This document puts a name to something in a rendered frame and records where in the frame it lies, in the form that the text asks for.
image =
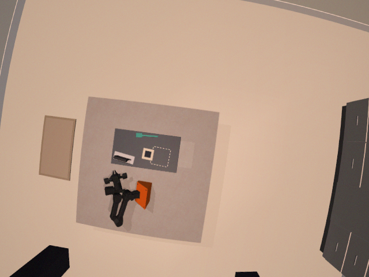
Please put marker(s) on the tan tile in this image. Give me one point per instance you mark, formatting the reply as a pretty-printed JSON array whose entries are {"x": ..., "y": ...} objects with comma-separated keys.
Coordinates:
[{"x": 147, "y": 154}]

